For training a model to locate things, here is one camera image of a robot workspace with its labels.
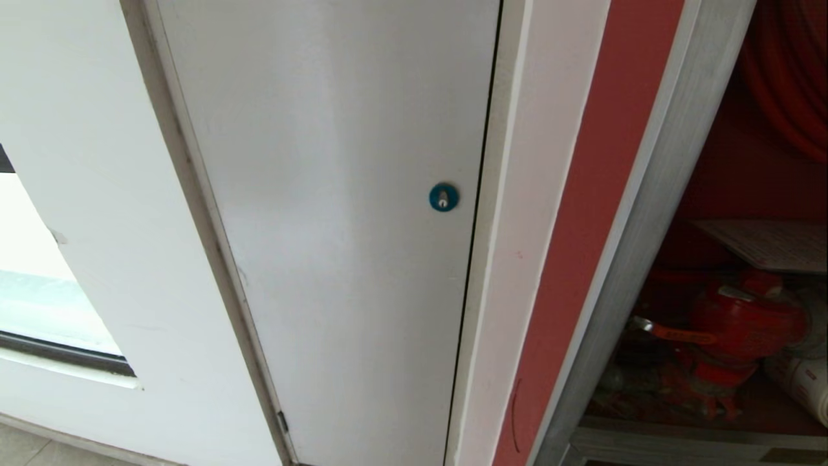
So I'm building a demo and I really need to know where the teal round door lock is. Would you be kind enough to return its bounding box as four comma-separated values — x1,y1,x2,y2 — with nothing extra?
429,183,460,212

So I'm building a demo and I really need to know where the white metal door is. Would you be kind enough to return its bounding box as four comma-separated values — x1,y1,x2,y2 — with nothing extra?
154,0,503,466

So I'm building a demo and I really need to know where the red cabinet door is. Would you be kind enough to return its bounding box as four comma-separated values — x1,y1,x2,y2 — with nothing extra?
446,0,686,466

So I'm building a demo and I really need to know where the red fire hydrant valve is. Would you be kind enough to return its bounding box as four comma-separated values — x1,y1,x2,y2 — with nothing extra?
631,269,809,421

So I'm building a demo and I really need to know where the white inspection card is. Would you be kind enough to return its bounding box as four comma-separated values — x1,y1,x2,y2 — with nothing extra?
690,219,828,275

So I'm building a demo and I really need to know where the window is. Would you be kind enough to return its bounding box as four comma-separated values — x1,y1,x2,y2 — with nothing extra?
0,144,138,389

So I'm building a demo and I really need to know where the silver metal cabinet frame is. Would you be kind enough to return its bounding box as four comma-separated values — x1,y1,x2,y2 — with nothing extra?
530,0,828,466

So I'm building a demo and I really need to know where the red fire hose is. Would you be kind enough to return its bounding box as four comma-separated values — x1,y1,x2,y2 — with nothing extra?
737,0,828,164

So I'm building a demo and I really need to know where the white fire hose roll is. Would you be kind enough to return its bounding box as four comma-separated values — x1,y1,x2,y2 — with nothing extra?
763,285,828,428

